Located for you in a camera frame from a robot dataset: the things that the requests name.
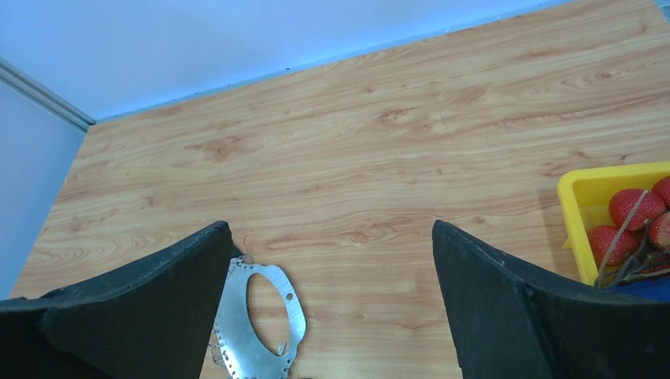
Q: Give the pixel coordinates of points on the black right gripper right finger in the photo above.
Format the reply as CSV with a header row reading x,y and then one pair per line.
x,y
512,319

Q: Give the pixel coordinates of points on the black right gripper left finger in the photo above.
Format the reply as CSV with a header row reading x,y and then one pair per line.
x,y
151,318

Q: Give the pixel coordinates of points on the yellow plastic bin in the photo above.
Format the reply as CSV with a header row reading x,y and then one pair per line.
x,y
584,196

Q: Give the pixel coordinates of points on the blue chips bag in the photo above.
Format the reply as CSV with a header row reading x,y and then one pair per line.
x,y
657,290

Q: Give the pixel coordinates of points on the red strawberries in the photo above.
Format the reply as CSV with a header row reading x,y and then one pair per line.
x,y
633,212

